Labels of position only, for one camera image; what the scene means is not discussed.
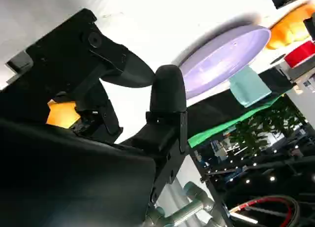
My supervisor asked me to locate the pale green mug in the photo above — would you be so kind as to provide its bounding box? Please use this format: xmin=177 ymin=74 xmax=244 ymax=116
xmin=229 ymin=66 xmax=273 ymax=108

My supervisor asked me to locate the red cylindrical object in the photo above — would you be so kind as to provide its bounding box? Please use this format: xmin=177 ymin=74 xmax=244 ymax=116
xmin=283 ymin=41 xmax=315 ymax=69

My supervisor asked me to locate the green leafy plant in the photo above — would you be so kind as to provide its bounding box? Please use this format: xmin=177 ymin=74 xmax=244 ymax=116
xmin=231 ymin=101 xmax=307 ymax=161

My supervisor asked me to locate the lilac plate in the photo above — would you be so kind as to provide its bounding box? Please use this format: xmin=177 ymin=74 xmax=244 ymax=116
xmin=177 ymin=25 xmax=272 ymax=101

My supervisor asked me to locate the red cable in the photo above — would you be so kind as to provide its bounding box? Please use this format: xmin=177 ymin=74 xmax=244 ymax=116
xmin=230 ymin=196 xmax=300 ymax=222

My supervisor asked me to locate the green cloth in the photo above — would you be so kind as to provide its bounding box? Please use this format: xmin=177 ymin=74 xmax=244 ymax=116
xmin=188 ymin=94 xmax=284 ymax=148

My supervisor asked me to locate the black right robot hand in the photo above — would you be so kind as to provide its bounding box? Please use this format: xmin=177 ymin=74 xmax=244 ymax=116
xmin=0 ymin=7 xmax=189 ymax=227

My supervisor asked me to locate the black cloth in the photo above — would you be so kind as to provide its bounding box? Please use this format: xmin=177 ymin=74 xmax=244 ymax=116
xmin=186 ymin=68 xmax=293 ymax=139

